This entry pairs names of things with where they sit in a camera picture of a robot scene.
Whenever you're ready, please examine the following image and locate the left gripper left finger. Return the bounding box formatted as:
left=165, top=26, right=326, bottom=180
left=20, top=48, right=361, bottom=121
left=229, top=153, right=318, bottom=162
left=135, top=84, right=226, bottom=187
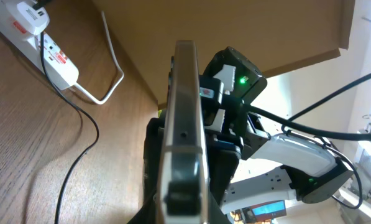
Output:
left=127, top=118, right=165, bottom=224

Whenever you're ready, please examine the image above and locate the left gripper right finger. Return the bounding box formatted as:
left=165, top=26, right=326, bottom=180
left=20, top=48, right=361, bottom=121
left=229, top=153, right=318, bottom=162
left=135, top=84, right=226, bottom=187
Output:
left=208, top=146, right=241, bottom=224

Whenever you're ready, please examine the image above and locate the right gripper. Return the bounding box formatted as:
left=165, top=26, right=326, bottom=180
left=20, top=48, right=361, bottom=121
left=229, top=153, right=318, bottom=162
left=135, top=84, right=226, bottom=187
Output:
left=203, top=102, right=271, bottom=208

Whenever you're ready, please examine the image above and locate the black smartphone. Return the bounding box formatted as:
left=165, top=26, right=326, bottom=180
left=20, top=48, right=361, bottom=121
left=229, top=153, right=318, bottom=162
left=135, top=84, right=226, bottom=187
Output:
left=156, top=40, right=209, bottom=223

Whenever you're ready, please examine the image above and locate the black charging cable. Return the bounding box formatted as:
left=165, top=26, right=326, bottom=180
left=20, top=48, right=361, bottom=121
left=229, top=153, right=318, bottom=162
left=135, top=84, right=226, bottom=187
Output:
left=32, top=0, right=100, bottom=224

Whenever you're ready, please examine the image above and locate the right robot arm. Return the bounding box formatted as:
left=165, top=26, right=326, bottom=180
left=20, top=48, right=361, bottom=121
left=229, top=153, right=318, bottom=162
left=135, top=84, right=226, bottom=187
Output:
left=199, top=47, right=357, bottom=215

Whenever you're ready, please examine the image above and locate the white charger plug adapter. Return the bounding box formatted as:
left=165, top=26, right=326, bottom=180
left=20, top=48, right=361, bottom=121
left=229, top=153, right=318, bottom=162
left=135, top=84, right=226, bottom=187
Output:
left=6, top=0, right=50, bottom=41

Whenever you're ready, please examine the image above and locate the white power strip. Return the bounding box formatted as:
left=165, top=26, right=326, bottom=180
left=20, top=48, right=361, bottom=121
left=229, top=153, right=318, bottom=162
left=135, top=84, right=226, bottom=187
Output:
left=0, top=1, right=79, bottom=90

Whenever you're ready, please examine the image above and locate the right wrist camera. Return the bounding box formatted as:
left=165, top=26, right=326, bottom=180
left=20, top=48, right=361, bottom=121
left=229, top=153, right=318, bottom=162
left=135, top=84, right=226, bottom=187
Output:
left=199, top=65, right=236, bottom=132

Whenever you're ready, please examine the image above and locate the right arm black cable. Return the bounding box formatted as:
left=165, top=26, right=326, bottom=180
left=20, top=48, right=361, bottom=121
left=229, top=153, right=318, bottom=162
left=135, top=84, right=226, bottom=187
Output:
left=242, top=67, right=371, bottom=210

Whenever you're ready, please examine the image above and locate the white power strip cord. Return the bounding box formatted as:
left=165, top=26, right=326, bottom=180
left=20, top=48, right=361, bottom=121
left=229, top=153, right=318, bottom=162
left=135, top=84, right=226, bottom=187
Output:
left=69, top=11, right=125, bottom=105

